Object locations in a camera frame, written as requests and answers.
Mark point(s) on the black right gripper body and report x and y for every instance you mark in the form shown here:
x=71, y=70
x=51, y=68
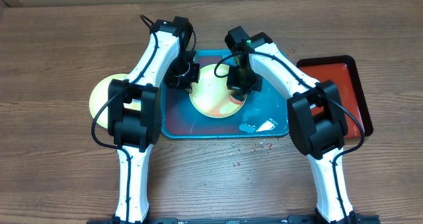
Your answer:
x=243, y=78

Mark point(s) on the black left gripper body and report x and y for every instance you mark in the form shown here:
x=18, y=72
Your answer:
x=181, y=74

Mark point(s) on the green pink sponge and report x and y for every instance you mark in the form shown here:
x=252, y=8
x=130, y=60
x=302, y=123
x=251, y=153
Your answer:
x=238, y=98

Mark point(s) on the yellow-green plate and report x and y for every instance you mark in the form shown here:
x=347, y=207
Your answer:
x=211, y=97
x=99, y=97

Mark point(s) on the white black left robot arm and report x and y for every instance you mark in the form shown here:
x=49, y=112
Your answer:
x=135, y=132

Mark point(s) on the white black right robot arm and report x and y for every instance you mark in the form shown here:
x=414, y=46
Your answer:
x=316, y=118

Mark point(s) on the black tray red inside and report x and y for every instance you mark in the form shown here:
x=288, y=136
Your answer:
x=343, y=72

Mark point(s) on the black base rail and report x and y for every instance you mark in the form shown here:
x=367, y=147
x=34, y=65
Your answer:
x=231, y=220

